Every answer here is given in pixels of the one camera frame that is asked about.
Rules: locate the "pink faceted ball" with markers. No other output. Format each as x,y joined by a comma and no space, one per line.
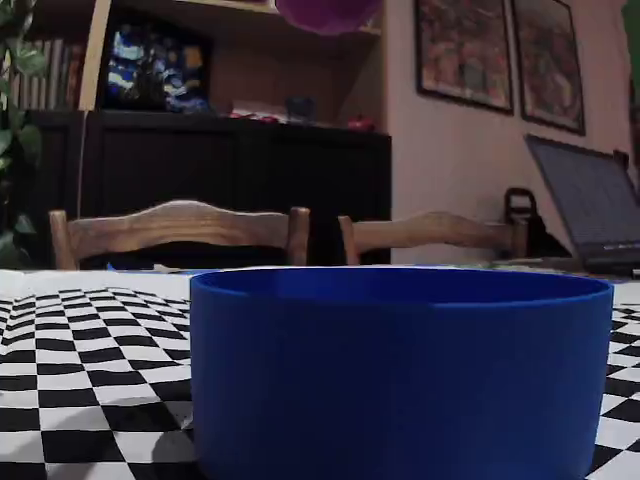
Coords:
325,15

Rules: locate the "red white flat box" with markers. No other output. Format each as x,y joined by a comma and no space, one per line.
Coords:
255,116

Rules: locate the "blue round box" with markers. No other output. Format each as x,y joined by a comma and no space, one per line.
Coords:
400,375

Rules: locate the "brown wooden chair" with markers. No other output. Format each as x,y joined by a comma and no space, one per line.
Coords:
435,230
175,222

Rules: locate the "small red toy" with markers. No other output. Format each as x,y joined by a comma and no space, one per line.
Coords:
361,124

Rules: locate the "black cabinet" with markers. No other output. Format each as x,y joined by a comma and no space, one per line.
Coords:
200,170

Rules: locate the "blue tape strip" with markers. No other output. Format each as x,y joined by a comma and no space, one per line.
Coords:
135,268

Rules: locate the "black bag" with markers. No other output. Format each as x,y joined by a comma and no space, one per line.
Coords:
520,220

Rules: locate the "framed colourful art print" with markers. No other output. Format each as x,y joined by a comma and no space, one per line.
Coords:
465,55
550,65

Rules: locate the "starry night picture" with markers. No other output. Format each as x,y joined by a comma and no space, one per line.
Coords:
150,70

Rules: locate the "dark open laptop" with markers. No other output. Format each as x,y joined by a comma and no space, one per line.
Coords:
585,200

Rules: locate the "black white checkered mat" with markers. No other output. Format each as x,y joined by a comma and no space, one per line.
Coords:
75,350

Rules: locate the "light wooden bookshelf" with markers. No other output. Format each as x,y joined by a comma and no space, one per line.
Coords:
95,50

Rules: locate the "green pothos plant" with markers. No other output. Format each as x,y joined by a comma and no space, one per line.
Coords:
20,150

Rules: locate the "brown book row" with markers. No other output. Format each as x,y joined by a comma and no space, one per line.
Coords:
50,75

